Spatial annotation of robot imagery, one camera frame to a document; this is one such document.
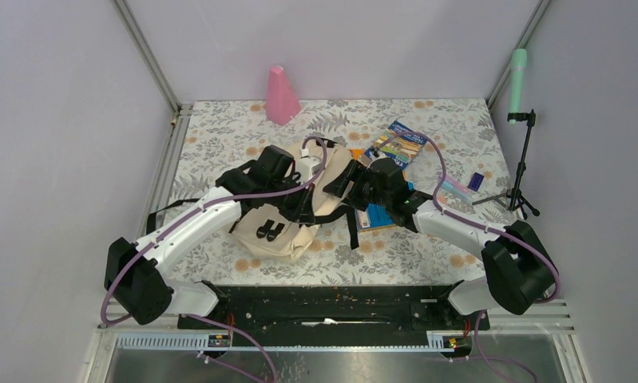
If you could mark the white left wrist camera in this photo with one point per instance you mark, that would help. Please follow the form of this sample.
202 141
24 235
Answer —
307 165

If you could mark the purple toy brick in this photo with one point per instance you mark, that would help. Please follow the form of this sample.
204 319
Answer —
475 182

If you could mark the orange paperback book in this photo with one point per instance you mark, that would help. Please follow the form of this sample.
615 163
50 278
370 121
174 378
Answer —
357 153

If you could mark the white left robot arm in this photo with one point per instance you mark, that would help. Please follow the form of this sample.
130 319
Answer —
136 278

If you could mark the dark blue treehouse book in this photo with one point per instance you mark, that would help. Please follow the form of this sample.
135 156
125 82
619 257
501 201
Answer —
399 143

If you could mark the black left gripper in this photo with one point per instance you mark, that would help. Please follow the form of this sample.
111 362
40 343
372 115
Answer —
303 212

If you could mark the light blue highlighter pen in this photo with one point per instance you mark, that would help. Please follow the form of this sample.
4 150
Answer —
462 195

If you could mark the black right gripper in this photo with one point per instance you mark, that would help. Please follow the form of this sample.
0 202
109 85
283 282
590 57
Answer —
358 173

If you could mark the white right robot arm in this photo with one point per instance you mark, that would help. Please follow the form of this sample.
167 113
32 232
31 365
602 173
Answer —
517 269

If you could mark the pink cone block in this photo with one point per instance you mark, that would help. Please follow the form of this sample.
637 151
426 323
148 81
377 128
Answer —
282 103

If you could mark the pink highlighter pen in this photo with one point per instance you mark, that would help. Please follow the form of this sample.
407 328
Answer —
458 186

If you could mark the light blue paperback book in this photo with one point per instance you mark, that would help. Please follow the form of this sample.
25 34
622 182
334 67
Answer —
376 216

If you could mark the black tripod stand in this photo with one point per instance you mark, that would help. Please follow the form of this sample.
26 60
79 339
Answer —
512 198

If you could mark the beige canvas backpack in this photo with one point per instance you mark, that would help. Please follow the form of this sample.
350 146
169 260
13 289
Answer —
266 232

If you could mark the aluminium cable duct rail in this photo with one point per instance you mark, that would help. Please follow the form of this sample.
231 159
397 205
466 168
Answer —
424 341

